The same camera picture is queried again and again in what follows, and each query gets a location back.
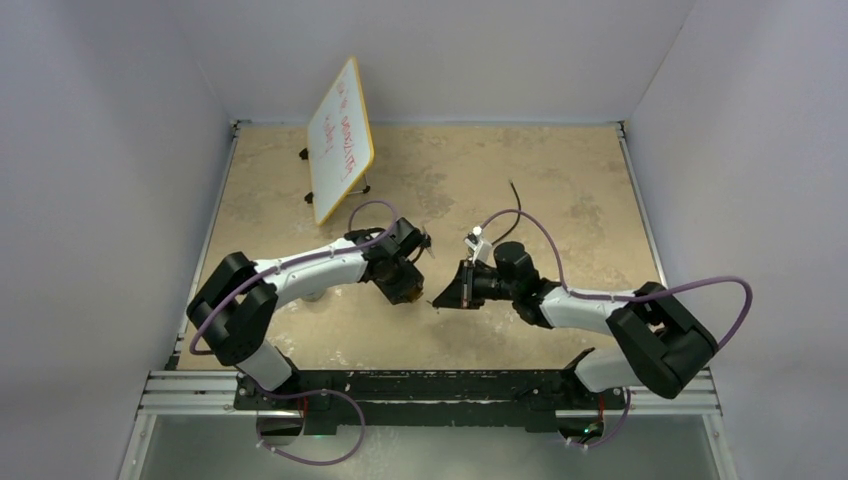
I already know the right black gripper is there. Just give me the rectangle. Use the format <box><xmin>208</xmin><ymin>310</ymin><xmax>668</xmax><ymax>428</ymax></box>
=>
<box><xmin>434</xmin><ymin>259</ymin><xmax>519</xmax><ymax>309</ymax></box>

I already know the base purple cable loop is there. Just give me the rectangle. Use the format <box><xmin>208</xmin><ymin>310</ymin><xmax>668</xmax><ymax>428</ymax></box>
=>
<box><xmin>248</xmin><ymin>388</ymin><xmax>367</xmax><ymax>468</ymax></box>

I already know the brass padlock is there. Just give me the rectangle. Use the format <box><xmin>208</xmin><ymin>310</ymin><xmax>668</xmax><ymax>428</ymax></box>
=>
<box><xmin>406</xmin><ymin>288</ymin><xmax>423</xmax><ymax>303</ymax></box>

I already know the black cable padlock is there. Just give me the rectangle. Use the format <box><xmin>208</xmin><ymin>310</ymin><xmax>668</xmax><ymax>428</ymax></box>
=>
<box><xmin>491</xmin><ymin>178</ymin><xmax>525</xmax><ymax>248</ymax></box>

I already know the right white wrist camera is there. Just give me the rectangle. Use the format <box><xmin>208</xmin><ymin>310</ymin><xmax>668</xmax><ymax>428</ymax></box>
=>
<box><xmin>464</xmin><ymin>225</ymin><xmax>493</xmax><ymax>263</ymax></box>

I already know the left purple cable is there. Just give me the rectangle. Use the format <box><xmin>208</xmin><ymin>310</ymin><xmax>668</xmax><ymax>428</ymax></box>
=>
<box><xmin>189</xmin><ymin>200</ymin><xmax>402</xmax><ymax>357</ymax></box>

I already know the black keys bunch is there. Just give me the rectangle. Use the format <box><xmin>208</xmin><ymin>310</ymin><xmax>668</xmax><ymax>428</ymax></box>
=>
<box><xmin>419</xmin><ymin>226</ymin><xmax>435</xmax><ymax>259</ymax></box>

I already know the yellow framed whiteboard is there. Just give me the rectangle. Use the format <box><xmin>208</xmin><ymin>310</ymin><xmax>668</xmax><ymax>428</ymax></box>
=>
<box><xmin>306</xmin><ymin>56</ymin><xmax>375</xmax><ymax>226</ymax></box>

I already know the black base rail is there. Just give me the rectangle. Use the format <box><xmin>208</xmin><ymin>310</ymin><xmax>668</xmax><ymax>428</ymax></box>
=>
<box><xmin>234</xmin><ymin>369</ymin><xmax>625</xmax><ymax>437</ymax></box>

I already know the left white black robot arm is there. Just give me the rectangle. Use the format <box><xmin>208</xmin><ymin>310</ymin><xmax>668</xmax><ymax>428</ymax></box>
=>
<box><xmin>186</xmin><ymin>217</ymin><xmax>432</xmax><ymax>409</ymax></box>

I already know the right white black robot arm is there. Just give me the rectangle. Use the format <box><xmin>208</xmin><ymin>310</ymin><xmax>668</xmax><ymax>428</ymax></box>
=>
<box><xmin>432</xmin><ymin>242</ymin><xmax>719</xmax><ymax>407</ymax></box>

